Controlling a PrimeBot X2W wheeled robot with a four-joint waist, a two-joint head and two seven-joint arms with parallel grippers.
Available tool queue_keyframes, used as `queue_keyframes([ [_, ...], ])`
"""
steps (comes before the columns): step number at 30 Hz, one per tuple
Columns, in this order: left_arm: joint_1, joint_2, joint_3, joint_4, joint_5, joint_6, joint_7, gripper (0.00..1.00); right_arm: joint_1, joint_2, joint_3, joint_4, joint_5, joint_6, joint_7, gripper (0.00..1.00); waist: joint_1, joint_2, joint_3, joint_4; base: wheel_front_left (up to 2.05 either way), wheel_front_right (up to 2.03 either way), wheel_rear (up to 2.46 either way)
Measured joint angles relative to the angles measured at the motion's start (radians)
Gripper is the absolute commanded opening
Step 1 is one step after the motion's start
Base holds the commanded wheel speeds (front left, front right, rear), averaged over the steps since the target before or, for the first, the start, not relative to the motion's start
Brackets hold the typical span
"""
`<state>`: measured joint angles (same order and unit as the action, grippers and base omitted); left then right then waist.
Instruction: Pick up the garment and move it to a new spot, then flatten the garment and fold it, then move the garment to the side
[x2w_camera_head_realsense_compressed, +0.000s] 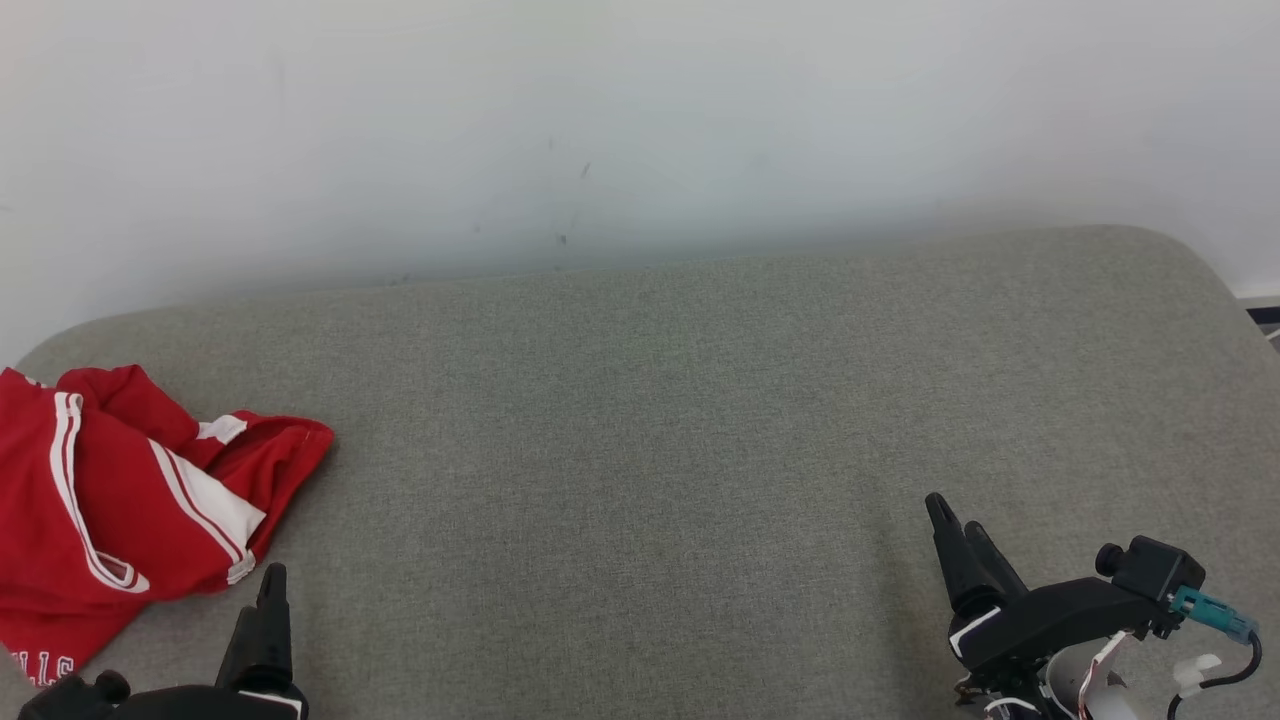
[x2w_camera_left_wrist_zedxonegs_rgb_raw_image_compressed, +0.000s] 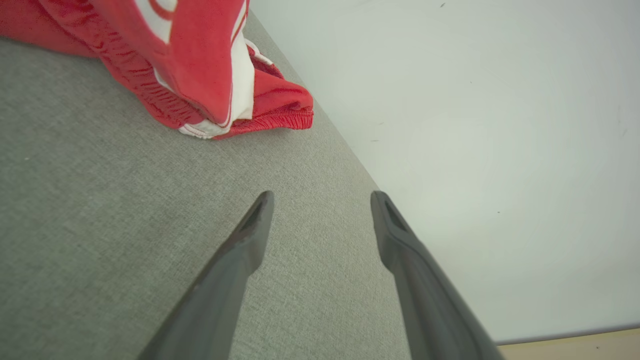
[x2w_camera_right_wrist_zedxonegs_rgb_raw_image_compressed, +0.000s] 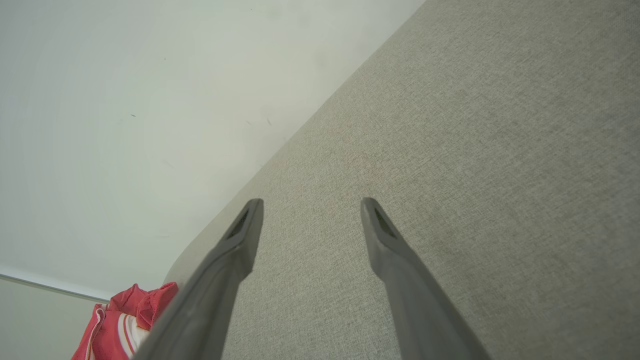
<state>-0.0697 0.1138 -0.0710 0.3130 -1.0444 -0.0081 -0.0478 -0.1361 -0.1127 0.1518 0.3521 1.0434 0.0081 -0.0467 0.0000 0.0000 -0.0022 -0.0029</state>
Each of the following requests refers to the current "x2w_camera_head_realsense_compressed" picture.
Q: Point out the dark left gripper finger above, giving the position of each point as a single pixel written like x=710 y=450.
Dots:
x=240 y=655
x=274 y=630

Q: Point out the red shorts with white stripe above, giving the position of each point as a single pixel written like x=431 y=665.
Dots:
x=50 y=630

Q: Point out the white wall baseboard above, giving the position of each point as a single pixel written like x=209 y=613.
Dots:
x=1262 y=300

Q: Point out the grey fabric sofa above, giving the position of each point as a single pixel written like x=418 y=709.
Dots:
x=640 y=450

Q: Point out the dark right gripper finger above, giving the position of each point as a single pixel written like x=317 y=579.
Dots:
x=960 y=570
x=995 y=565

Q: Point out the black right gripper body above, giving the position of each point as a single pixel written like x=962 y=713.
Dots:
x=1050 y=615

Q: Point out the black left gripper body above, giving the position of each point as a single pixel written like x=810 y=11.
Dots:
x=200 y=705

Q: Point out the red jersey with white sleeves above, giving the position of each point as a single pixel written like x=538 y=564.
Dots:
x=110 y=500

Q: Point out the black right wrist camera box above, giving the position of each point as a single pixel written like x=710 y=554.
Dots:
x=1150 y=570

